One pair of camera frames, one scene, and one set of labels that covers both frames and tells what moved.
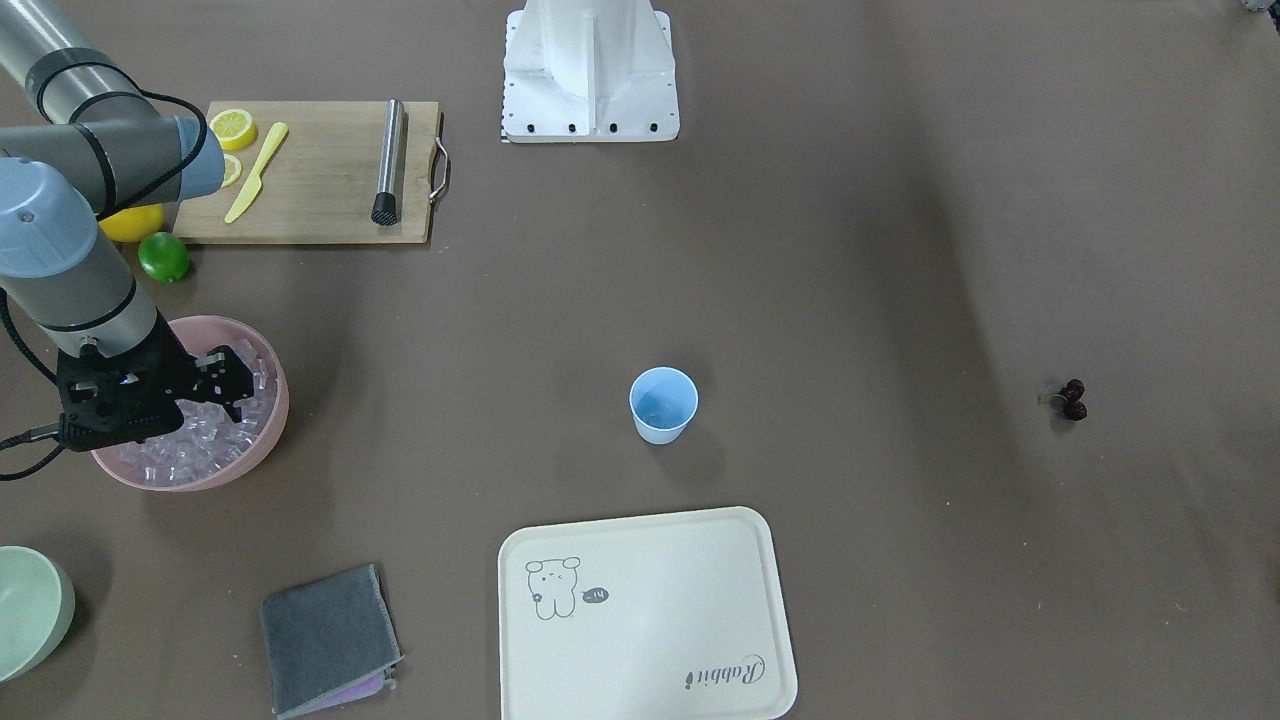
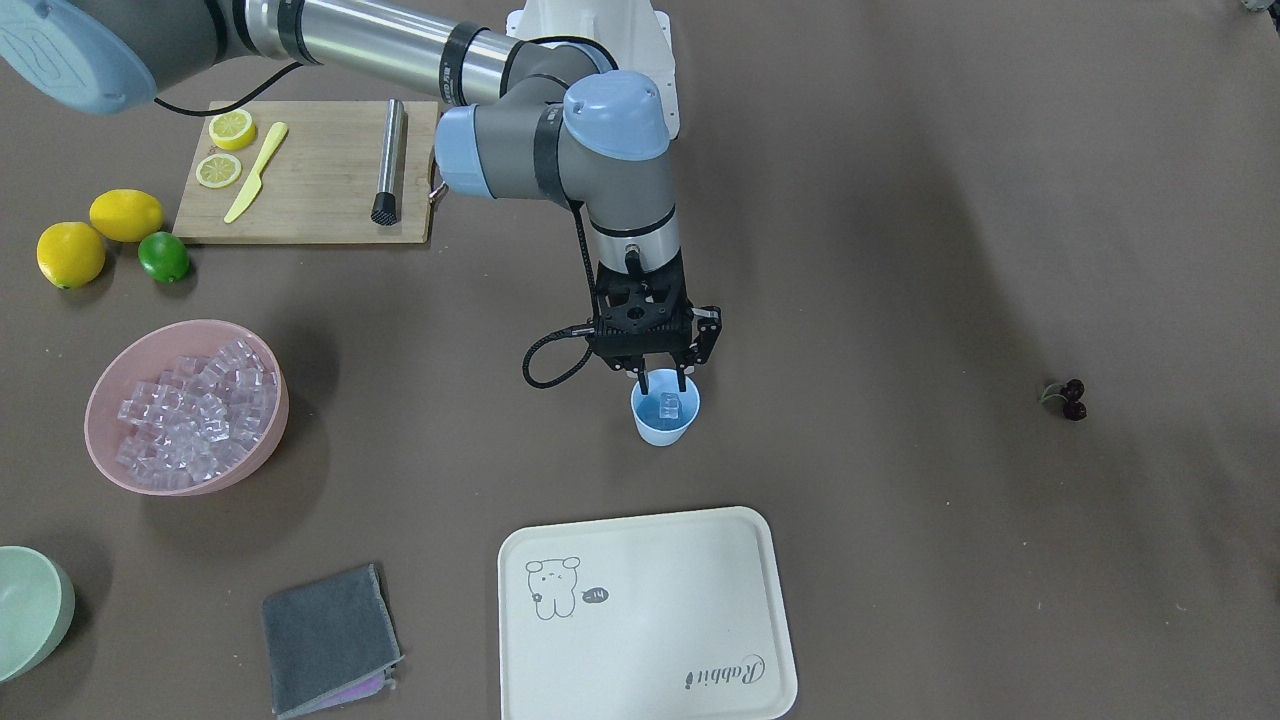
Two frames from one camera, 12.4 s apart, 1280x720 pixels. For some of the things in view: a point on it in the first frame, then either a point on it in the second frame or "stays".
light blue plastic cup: [663, 401] stays
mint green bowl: [37, 608] stays
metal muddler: [385, 205] stays
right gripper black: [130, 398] -> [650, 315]
